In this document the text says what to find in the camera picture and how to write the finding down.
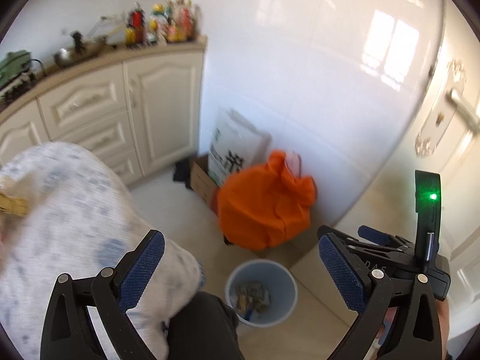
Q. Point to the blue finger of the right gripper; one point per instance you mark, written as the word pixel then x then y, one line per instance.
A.
pixel 360 245
pixel 384 239

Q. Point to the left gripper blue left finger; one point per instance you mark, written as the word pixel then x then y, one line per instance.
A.
pixel 68 331

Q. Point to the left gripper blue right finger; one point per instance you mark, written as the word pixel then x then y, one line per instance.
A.
pixel 370 293

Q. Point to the yellow snack wrapper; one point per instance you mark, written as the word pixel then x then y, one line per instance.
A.
pixel 13 206

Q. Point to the blue trash bin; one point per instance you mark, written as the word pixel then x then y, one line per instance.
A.
pixel 262 293

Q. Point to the person's right hand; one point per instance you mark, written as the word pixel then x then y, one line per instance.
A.
pixel 438 326

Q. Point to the orange plastic bag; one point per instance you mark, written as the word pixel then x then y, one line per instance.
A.
pixel 266 205

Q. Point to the round table blue-white cloth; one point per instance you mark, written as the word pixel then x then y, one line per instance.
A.
pixel 81 218

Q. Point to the person's dark trouser leg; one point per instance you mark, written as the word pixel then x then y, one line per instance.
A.
pixel 205 329

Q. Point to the white rice bag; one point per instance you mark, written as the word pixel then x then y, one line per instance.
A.
pixel 236 144

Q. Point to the cardboard box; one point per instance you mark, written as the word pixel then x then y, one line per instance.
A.
pixel 200 181

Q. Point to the lower cream cabinets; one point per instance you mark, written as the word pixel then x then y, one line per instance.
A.
pixel 137 110

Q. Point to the black gas stove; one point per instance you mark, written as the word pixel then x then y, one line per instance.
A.
pixel 18 87

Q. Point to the green electric cooker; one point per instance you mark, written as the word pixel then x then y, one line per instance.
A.
pixel 13 65

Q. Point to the steel wok with lid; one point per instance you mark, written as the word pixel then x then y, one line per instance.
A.
pixel 80 51

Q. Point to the yellow cap oil bottle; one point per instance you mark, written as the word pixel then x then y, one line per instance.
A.
pixel 157 26

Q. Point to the dark soy sauce bottle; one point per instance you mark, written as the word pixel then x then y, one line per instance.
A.
pixel 135 26

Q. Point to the silver door handle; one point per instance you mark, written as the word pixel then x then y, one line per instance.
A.
pixel 451 117

